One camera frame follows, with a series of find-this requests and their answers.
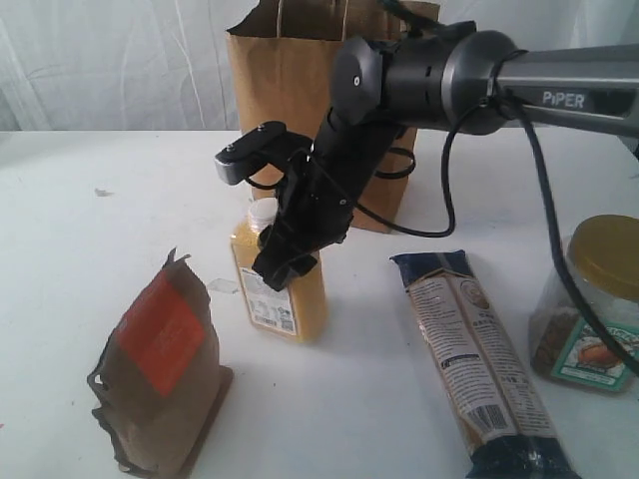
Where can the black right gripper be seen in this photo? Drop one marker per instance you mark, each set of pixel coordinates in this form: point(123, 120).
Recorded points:
point(321, 191)

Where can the yellow grain bottle white cap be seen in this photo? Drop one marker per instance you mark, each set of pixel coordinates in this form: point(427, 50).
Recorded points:
point(299, 312)

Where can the brown paper shopping bag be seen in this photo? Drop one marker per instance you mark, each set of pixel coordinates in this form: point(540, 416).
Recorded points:
point(281, 55)

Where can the brown pouch with orange label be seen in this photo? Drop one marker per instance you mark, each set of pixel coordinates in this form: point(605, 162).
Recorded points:
point(159, 381)

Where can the long pasta packet dark blue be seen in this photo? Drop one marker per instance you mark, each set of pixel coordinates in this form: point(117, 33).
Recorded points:
point(505, 426)

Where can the white backdrop curtain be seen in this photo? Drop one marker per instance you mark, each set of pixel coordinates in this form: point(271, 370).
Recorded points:
point(163, 65)

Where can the clear nut jar gold lid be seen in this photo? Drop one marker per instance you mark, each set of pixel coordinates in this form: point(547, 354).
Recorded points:
point(602, 258)

